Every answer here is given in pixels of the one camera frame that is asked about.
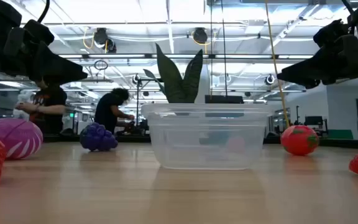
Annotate white segmented machine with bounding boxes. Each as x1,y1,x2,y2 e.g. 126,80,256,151
16,89,35,104

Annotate purple toy grapes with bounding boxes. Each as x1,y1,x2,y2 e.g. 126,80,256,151
79,122,119,152

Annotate clear plastic tupperware container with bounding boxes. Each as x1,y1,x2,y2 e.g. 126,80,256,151
140,103,275,171

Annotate green panel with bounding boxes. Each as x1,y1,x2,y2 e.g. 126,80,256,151
327,129,354,140

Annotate person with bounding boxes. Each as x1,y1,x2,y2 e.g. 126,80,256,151
16,77,68,135
94,87,135,135

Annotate yellow hanging cable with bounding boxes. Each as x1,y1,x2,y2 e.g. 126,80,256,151
264,0,291,128

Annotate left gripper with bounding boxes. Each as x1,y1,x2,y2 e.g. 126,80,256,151
0,19,88,86

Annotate black metal table frame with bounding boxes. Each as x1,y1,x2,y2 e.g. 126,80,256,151
42,133,358,149

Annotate red toy tomato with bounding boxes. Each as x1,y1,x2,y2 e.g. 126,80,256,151
280,124,320,156

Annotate thin black hanging cable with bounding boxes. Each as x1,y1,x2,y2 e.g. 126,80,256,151
209,0,214,100

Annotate green plant in white pot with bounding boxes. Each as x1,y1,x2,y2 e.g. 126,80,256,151
143,42,204,104

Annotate black hanging cable with coil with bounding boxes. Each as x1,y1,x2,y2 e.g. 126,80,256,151
221,0,229,97

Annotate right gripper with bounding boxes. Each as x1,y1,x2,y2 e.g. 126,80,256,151
277,19,358,89

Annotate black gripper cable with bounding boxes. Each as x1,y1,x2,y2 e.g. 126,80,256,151
37,0,51,23
341,0,354,16

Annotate black monitor workstation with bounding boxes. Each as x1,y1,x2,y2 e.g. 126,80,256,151
303,115,329,138

